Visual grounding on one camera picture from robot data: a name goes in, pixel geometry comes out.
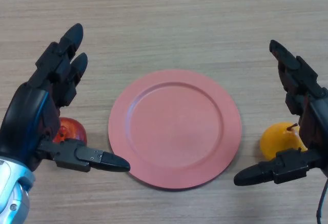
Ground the yellow pear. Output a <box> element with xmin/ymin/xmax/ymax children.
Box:
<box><xmin>259</xmin><ymin>122</ymin><xmax>309</xmax><ymax>161</ymax></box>

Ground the red apple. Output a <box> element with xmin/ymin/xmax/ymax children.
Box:
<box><xmin>52</xmin><ymin>117</ymin><xmax>88</xmax><ymax>146</ymax></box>

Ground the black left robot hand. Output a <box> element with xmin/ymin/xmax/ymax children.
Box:
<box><xmin>0</xmin><ymin>23</ymin><xmax>131</xmax><ymax>173</ymax></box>

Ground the pink round plate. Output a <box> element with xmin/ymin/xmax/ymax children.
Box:
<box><xmin>108</xmin><ymin>69</ymin><xmax>242</xmax><ymax>190</ymax></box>

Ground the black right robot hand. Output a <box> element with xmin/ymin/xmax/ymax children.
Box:
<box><xmin>234</xmin><ymin>39</ymin><xmax>328</xmax><ymax>187</ymax></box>

